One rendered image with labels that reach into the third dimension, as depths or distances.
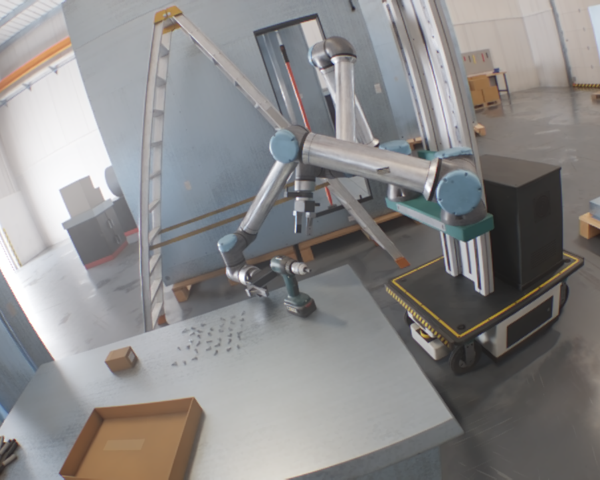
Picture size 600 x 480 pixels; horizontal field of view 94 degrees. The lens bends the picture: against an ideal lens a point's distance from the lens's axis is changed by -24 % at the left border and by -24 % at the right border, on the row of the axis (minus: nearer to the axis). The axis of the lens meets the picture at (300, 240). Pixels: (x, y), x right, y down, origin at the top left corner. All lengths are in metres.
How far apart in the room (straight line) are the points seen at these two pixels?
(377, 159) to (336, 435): 0.83
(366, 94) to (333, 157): 2.14
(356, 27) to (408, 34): 1.69
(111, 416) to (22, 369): 1.25
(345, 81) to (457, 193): 0.74
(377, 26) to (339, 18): 3.92
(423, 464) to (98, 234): 6.38
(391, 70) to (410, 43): 5.47
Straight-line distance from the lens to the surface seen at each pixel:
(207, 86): 3.26
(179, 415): 1.20
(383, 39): 7.24
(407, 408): 0.94
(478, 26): 14.25
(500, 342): 1.79
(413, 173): 1.20
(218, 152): 3.25
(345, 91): 1.62
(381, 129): 3.37
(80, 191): 6.85
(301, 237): 3.42
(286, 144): 1.26
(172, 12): 2.63
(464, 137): 1.53
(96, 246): 6.95
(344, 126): 1.59
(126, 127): 3.45
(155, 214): 3.00
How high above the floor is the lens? 1.37
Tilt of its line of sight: 20 degrees down
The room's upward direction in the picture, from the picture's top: 19 degrees counter-clockwise
